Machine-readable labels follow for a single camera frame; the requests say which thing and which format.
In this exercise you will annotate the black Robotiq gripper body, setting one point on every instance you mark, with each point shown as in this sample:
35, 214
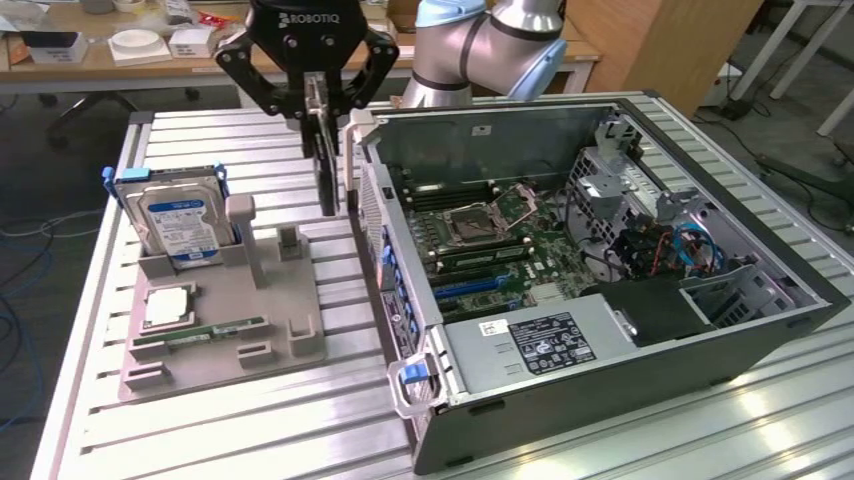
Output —
307, 40

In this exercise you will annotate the black graphics card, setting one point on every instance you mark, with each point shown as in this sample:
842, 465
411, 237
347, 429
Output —
328, 190

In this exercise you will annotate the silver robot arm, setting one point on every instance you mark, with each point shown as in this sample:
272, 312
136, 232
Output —
461, 45

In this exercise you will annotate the brown cardboard box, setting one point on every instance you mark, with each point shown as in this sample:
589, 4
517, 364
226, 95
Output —
403, 15

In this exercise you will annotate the small white labelled box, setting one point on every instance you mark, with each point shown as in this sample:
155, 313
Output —
190, 42

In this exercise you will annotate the red packet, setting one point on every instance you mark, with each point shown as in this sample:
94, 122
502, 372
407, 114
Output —
215, 21

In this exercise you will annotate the grey foil packet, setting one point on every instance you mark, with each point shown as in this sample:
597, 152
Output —
180, 11

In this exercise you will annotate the white box with round hole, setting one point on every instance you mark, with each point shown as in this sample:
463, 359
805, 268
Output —
136, 50

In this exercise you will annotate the black RAM slot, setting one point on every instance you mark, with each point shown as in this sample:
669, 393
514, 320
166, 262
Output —
450, 191
455, 204
447, 185
453, 197

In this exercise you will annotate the wooden desk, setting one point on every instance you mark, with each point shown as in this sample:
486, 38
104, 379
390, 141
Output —
87, 70

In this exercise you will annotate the hard disk with blue carrier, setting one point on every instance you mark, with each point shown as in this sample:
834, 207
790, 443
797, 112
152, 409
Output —
176, 220

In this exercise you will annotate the grey cup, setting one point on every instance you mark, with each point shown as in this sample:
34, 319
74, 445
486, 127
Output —
98, 6

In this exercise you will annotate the white box with black top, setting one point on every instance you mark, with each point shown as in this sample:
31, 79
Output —
54, 52

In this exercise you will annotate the metal socket cover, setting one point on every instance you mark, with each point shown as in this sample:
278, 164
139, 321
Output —
519, 202

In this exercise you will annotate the CPU socket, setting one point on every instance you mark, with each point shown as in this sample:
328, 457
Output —
475, 225

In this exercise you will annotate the blue slot clip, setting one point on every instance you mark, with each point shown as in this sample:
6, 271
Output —
415, 334
385, 245
395, 285
406, 310

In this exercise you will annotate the labelled RAM stick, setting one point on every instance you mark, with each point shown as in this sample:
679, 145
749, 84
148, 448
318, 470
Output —
483, 256

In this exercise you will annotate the grey parts rack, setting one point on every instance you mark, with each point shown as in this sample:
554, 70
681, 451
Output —
220, 295

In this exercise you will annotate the perforated metal drive cage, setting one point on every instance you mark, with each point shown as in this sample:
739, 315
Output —
601, 210

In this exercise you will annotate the wooden cabinet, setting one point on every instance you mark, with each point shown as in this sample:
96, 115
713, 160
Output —
667, 50

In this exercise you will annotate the silver CPU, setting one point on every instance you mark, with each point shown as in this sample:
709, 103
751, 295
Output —
166, 306

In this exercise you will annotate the blue expansion slot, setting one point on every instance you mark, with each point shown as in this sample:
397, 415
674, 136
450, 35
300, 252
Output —
467, 290

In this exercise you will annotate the green motherboard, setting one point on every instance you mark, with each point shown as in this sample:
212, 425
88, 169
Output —
527, 285

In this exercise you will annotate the green RAM stick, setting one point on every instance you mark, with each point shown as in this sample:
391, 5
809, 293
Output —
200, 333

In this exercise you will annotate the white bin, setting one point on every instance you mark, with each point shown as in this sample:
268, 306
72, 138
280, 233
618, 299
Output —
723, 87

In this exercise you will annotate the black connector block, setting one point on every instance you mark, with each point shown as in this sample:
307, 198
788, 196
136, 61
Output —
634, 252

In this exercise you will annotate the small black floor box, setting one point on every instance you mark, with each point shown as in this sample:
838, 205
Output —
737, 110

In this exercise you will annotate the grey power supply unit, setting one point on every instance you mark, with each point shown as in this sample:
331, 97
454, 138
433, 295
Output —
481, 360

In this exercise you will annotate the black air shroud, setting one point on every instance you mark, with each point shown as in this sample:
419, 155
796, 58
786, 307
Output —
647, 310

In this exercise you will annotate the metal disk bay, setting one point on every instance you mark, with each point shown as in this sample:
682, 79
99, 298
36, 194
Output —
734, 300

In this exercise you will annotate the black PC case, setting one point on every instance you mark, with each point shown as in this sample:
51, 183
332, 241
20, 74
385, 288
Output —
601, 430

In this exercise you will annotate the white table frame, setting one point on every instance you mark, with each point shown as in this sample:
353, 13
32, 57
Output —
786, 70

